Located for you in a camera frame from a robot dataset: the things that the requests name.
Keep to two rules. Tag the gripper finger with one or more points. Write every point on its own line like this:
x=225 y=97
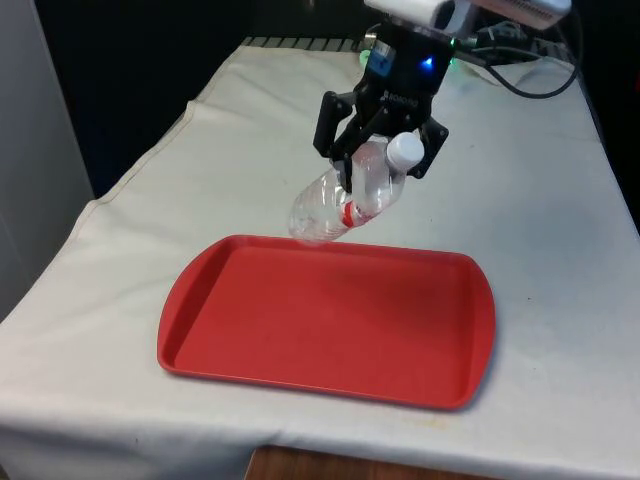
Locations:
x=327 y=125
x=434 y=142

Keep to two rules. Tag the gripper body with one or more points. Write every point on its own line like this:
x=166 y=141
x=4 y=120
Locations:
x=410 y=70

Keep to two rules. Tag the clear plastic bottle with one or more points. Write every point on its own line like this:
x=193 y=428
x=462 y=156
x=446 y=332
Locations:
x=370 y=175

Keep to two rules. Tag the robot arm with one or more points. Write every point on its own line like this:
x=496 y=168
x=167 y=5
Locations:
x=454 y=17

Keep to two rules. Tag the red tray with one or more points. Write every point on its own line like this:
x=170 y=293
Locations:
x=325 y=320

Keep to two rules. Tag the pale grey locker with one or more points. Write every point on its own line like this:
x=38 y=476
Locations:
x=35 y=150

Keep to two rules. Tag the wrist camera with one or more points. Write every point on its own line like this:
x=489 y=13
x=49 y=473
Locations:
x=520 y=9

